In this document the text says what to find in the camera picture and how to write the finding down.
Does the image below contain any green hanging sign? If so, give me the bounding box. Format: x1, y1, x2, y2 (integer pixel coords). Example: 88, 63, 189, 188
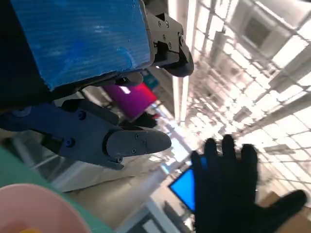
142, 68, 161, 89

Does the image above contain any brown cardboard box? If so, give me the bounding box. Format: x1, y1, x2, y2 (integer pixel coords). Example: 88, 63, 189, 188
256, 191, 311, 233

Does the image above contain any square ceiling vent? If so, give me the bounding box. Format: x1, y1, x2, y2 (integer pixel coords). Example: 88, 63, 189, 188
242, 17, 273, 48

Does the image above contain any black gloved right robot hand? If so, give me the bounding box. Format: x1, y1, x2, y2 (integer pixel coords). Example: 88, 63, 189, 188
190, 134, 308, 233

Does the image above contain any pink bowl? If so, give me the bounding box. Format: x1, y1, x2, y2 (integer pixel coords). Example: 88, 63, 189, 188
0, 183, 92, 233

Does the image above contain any monitor with blue screen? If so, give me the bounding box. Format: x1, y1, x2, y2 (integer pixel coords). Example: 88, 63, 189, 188
168, 156, 207, 212

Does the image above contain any ceiling light strip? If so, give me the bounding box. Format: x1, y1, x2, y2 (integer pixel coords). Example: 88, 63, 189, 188
167, 0, 181, 120
181, 0, 199, 122

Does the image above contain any monitor with magenta screen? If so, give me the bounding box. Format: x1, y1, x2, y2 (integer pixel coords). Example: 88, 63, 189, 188
104, 82, 158, 122

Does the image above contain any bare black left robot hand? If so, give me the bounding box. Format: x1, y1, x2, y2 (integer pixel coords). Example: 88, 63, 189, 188
0, 0, 195, 170

